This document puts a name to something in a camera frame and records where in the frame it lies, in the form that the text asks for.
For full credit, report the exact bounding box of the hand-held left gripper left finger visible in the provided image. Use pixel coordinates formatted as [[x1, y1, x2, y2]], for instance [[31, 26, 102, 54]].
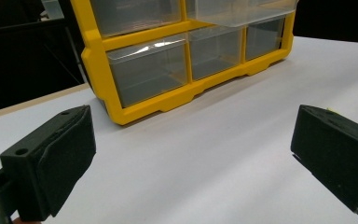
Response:
[[0, 105, 97, 222]]

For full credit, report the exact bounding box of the grey metal stand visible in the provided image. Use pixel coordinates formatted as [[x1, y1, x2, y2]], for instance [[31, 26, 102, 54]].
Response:
[[64, 26, 88, 86]]

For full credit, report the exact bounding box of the clear plastic drawer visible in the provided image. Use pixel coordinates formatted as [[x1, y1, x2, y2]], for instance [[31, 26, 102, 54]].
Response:
[[187, 25, 244, 81], [89, 0, 183, 38], [186, 0, 299, 28], [106, 37, 189, 108], [245, 17, 286, 62]]

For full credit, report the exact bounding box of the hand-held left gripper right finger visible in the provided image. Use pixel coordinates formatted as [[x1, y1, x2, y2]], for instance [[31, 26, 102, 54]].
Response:
[[290, 104, 358, 221]]

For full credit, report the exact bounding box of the yellow plastic drawer cabinet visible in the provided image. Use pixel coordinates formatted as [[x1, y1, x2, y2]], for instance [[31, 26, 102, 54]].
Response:
[[70, 0, 296, 126]]

